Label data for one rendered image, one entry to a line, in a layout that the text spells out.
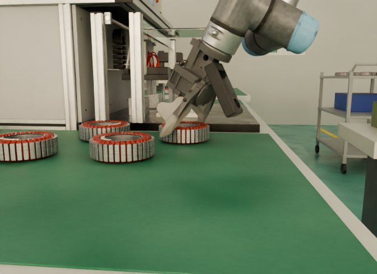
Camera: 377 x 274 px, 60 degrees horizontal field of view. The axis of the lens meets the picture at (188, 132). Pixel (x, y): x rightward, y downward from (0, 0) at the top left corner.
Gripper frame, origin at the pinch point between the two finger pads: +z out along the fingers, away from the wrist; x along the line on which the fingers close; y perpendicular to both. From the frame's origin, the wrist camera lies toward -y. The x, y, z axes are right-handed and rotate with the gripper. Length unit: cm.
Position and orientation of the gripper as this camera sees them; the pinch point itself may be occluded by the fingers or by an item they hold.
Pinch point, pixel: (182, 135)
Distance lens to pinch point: 72.9
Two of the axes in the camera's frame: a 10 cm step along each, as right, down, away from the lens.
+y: -7.4, -5.7, 3.6
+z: -4.3, 8.1, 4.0
